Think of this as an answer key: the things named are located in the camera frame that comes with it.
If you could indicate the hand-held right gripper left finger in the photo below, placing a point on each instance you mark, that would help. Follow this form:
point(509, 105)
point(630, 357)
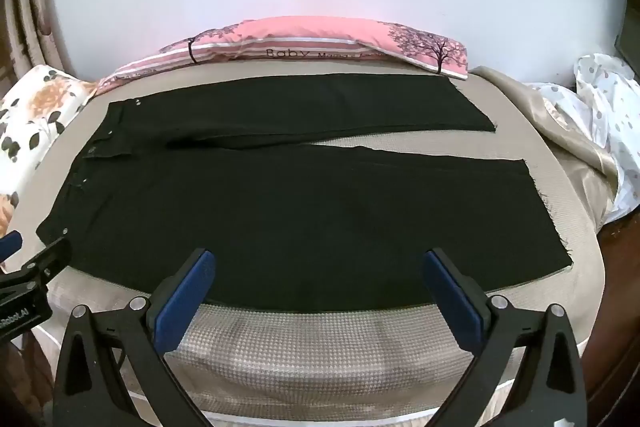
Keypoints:
point(186, 292)

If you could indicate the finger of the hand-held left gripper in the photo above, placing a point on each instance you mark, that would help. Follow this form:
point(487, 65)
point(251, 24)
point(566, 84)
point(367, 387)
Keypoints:
point(10, 243)
point(50, 257)

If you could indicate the beige ribbed panel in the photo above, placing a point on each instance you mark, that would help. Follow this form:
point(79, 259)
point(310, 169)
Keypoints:
point(30, 7)

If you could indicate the white dotted cloth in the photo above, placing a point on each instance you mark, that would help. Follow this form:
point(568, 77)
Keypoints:
point(610, 107)

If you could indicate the beige satin blanket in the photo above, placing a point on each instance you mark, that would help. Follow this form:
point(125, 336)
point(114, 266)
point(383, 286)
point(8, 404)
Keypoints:
point(565, 132)

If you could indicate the black pants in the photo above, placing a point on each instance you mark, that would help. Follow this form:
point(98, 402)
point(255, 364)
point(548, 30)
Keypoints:
point(300, 227)

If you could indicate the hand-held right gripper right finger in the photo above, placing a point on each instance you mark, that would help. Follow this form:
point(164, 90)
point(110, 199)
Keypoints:
point(450, 292)

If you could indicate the beige bed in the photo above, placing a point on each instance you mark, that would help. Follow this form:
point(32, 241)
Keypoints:
point(325, 367)

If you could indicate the dark wooden frame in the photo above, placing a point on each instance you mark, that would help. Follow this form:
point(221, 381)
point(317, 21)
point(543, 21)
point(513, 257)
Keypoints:
point(629, 42)

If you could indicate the white floral pillow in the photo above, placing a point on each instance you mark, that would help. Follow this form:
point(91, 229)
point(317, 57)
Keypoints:
point(40, 107)

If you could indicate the pink tree-print pillow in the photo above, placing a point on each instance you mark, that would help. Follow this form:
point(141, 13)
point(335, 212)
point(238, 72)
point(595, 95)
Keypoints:
point(310, 34)

